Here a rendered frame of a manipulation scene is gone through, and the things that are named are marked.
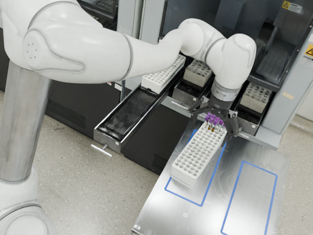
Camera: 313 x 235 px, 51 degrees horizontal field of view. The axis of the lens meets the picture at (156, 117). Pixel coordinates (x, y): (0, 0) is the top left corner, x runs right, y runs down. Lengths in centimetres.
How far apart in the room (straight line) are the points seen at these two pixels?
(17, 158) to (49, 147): 143
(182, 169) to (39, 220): 51
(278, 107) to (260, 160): 31
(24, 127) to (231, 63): 59
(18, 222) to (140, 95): 83
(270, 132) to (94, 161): 118
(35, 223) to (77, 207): 114
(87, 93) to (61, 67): 143
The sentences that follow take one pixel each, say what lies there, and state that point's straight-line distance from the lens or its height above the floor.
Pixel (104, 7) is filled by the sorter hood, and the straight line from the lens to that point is 173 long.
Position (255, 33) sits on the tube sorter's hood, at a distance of 143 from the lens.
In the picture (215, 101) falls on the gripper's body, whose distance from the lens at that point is 110.
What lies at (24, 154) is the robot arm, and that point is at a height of 109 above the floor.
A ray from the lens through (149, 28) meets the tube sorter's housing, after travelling 164.
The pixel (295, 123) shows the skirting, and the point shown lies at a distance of 301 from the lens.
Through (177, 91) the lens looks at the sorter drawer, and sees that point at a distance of 161.
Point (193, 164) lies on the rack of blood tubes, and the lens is 121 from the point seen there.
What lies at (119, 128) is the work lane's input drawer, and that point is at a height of 80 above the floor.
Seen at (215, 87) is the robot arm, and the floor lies 117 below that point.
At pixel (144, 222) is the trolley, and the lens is 112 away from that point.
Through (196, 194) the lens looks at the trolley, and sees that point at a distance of 121.
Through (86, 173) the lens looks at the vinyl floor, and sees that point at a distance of 221.
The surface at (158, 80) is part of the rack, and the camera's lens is 154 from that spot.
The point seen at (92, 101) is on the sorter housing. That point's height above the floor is 43.
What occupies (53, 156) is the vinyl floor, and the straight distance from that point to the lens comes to 230.
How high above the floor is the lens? 181
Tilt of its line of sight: 44 degrees down
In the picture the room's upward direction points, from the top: 12 degrees clockwise
